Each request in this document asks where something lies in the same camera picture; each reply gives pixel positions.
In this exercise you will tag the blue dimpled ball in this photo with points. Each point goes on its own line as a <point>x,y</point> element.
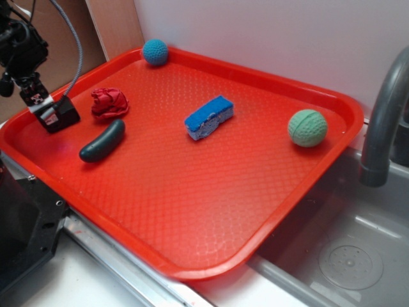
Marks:
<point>155,52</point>

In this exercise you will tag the blue sponge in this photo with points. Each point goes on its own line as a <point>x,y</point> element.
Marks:
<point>205,120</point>

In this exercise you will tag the red plastic tray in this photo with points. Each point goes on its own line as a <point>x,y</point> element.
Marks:
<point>190,209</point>

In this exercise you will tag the crumpled red cloth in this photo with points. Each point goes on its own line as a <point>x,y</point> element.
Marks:
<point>108,103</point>

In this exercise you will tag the grey toy faucet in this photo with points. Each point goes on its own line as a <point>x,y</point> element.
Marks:
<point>386,138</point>

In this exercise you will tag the dark green toy cucumber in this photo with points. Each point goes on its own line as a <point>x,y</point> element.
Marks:
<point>104,144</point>

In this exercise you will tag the small black box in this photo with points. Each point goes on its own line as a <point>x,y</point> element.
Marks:
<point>68,115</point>

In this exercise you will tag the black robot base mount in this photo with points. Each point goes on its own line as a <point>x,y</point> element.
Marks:
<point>32,216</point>

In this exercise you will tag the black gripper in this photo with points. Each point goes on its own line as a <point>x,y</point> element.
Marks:
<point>23,50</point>

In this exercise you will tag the green dimpled ball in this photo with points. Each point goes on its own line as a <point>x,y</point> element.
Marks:
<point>307,128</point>

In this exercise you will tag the grey plastic sink basin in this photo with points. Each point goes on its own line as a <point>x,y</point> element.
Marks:
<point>344,244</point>

